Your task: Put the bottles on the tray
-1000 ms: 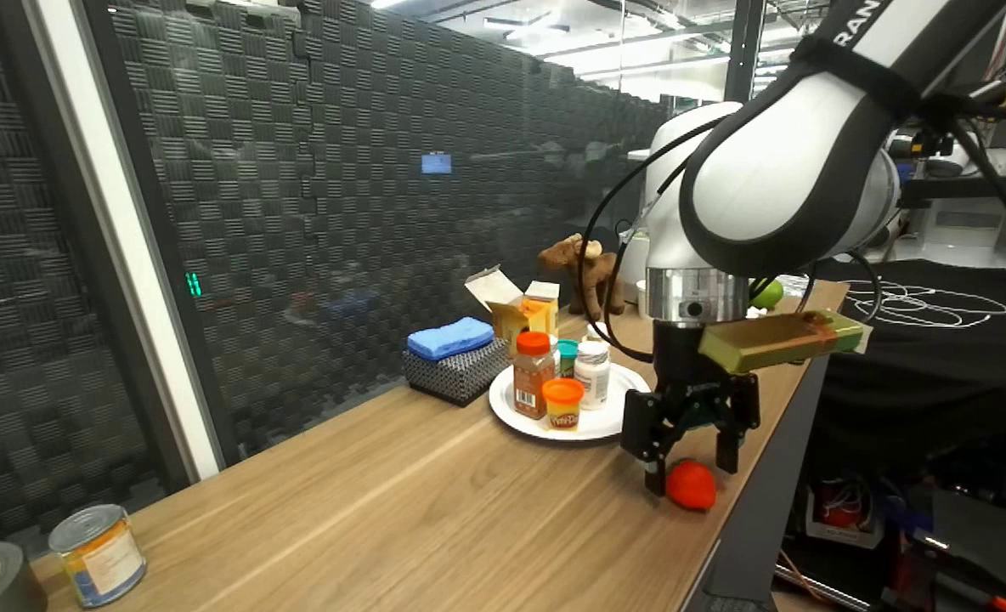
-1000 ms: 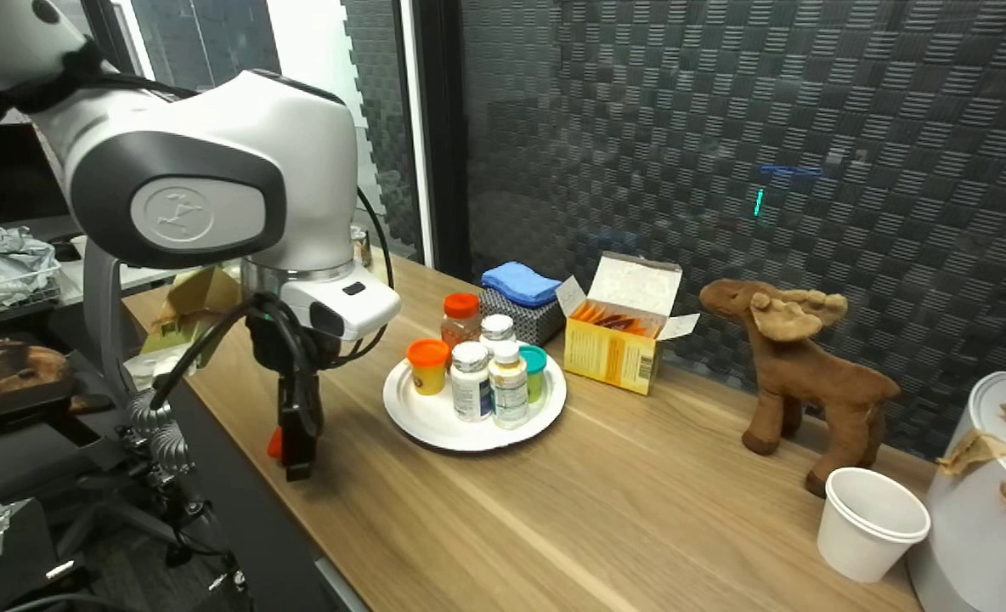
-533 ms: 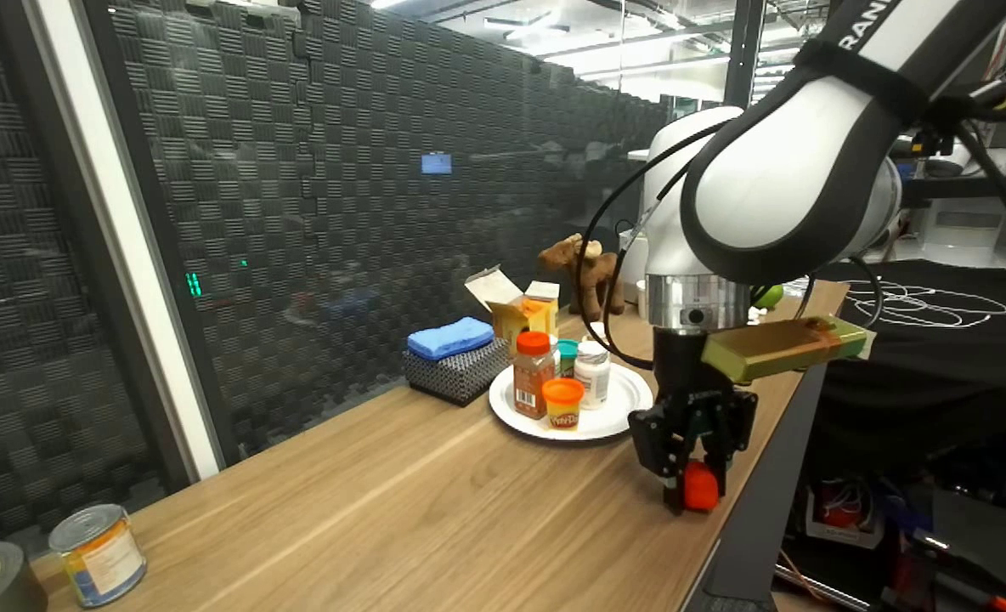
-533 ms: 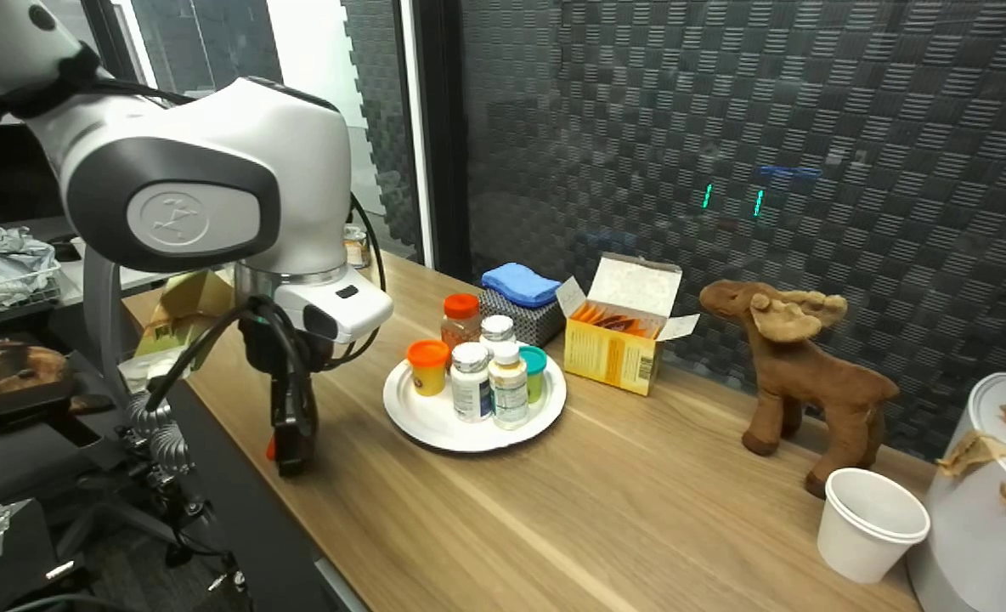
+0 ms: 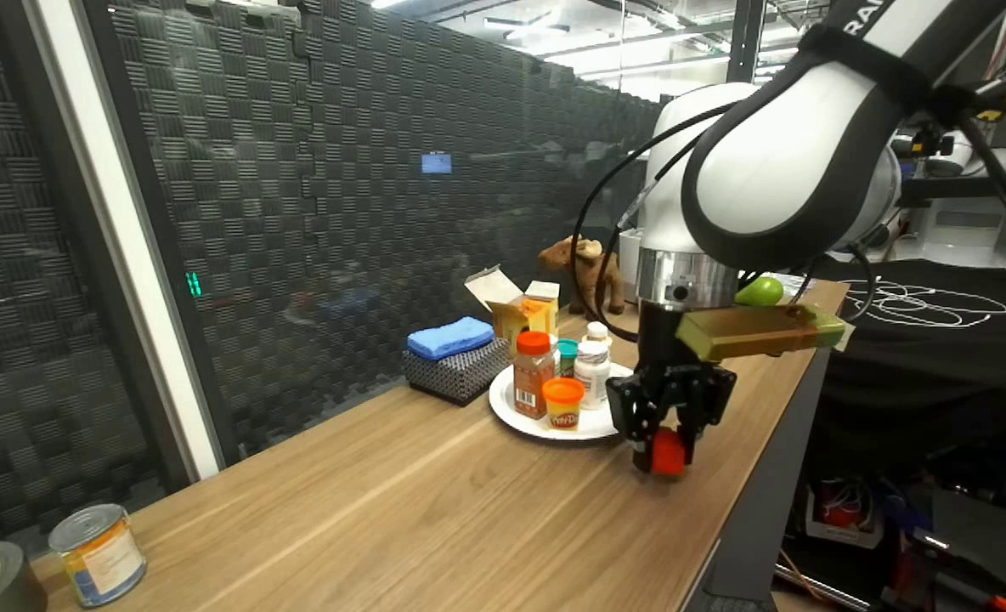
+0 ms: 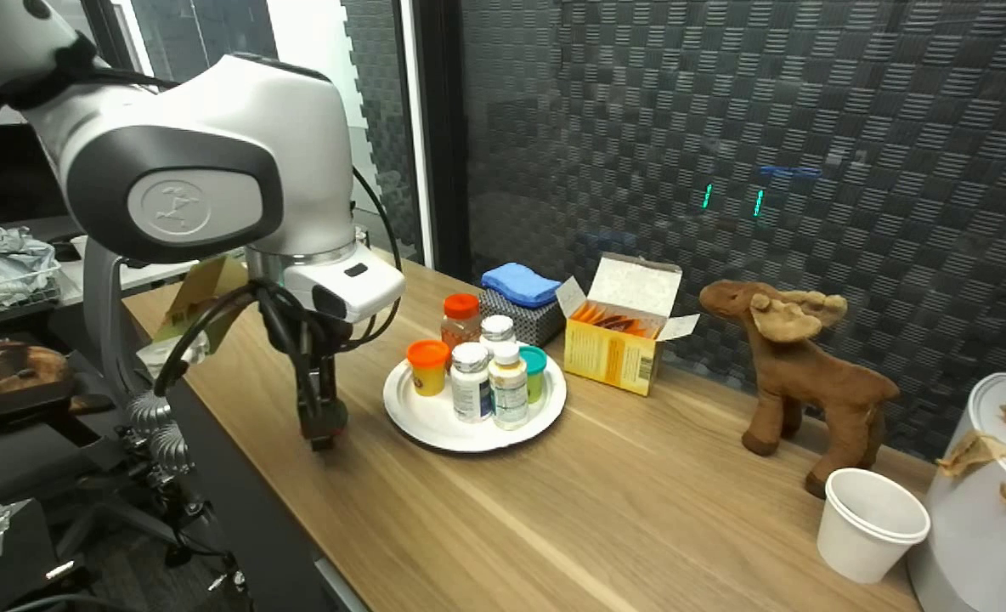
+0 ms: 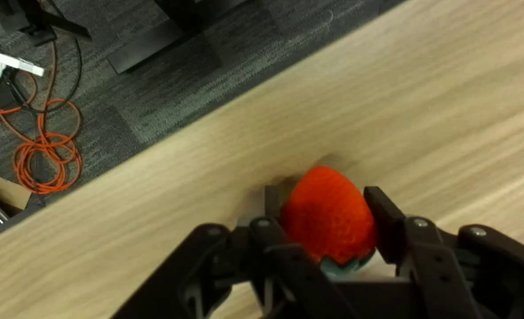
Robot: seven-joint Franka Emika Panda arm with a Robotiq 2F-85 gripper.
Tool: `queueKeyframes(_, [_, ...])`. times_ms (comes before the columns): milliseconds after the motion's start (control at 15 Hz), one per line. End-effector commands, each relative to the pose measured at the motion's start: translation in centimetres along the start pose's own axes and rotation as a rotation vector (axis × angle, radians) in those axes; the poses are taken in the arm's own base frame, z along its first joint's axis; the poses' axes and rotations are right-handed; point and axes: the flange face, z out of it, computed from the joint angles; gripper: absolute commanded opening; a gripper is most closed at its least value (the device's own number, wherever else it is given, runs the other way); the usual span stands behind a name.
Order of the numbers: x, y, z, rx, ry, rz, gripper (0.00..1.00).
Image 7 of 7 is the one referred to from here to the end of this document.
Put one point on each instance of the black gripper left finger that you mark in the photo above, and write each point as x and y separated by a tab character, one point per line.
238	272

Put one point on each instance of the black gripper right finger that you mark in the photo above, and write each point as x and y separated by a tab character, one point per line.
445	267

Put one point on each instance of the orange ball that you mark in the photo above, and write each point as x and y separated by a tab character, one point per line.
330	215

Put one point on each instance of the brown cardboard piece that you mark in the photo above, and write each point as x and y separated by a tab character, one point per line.
2	190

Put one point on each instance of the black stand legs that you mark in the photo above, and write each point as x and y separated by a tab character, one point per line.
38	15

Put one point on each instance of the black floor base plate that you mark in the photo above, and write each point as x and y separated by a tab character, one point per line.
161	41

